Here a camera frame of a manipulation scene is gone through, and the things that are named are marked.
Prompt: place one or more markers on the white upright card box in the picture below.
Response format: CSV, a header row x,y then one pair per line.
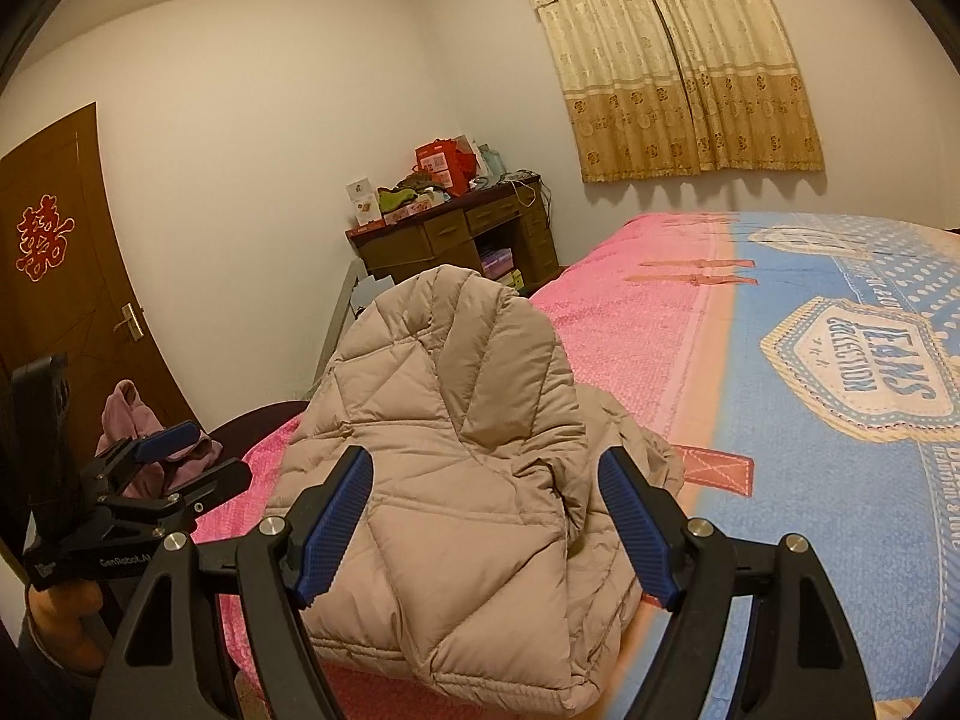
x,y
362,202

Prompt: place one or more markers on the red paper door decoration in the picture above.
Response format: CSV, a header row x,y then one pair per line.
x,y
45,240

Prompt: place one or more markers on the person's left hand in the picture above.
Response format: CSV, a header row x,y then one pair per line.
x,y
64,611

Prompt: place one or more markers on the dark bed base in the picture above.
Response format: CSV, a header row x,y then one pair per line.
x,y
247,424

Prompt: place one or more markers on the wide beige patterned curtain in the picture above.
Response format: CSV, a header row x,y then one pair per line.
x,y
675,67

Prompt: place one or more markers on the stacked boxes under desk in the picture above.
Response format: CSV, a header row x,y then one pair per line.
x,y
499,266

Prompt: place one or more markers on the pink garment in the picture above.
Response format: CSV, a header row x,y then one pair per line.
x,y
124,412

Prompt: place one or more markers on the white leaning board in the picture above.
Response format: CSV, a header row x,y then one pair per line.
x,y
334,330

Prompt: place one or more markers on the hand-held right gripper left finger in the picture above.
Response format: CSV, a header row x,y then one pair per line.
x,y
334,532

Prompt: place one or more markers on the brown wooden door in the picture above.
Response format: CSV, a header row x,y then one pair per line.
x,y
67,315

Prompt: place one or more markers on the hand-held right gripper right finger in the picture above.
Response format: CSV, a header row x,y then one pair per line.
x,y
637,532

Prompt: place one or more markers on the bed with pink-blue sheet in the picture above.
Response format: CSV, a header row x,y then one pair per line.
x,y
787,465

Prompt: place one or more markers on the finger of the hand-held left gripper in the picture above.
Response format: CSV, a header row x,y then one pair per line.
x,y
172,439
202,484

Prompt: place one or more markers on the red gift bag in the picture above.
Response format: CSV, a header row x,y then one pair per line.
x,y
446,165

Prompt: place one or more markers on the beige quilted down jacket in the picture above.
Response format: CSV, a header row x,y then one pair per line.
x,y
450,405

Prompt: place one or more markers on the green cloth item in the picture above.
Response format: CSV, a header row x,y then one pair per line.
x,y
397,200

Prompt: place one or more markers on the brown wooden desk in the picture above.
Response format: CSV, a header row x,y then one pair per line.
x,y
442,236

